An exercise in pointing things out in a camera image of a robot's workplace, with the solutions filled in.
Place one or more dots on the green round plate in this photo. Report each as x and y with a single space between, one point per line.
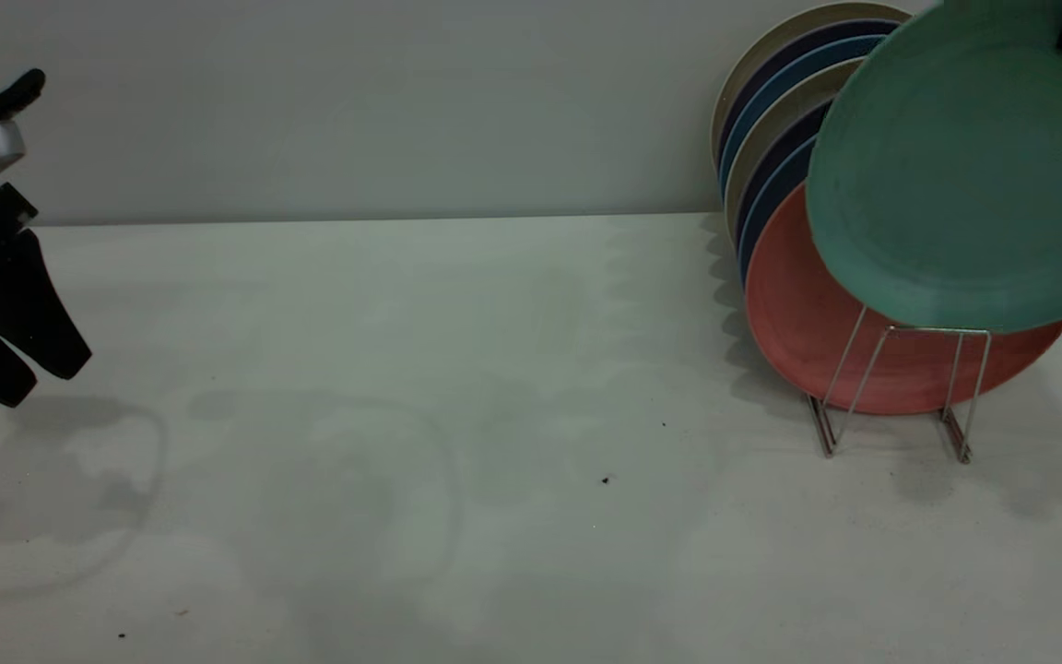
955 184

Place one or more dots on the dark purple plate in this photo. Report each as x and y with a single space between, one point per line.
789 138
854 28

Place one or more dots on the beige plate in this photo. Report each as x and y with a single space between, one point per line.
817 92
854 11

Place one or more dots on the teal blue plate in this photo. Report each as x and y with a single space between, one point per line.
849 46

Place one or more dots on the navy blue plate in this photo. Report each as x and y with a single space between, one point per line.
771 198

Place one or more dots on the pink round plate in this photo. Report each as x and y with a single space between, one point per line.
798 314

